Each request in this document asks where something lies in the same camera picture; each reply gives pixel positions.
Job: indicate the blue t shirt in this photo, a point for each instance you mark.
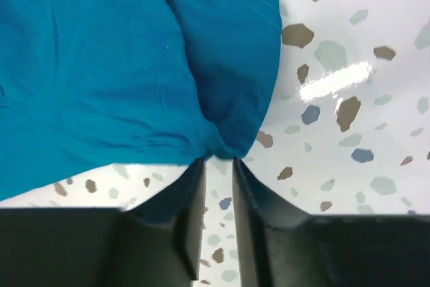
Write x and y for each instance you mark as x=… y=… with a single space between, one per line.
x=88 y=83

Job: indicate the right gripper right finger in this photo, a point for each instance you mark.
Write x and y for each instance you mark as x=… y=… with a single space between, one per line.
x=281 y=245

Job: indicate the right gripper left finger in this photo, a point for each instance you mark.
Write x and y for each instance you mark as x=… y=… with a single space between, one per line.
x=157 y=243

